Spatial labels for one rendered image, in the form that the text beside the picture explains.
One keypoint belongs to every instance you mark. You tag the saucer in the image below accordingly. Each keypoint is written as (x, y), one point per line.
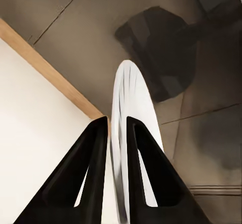
(130, 98)

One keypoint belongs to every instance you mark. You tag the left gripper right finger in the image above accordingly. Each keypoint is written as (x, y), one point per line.
(176, 204)

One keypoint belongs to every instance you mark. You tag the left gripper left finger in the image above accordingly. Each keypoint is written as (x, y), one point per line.
(55, 200)

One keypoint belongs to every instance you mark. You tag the cabinet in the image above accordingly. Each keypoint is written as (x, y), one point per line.
(189, 53)
(221, 207)

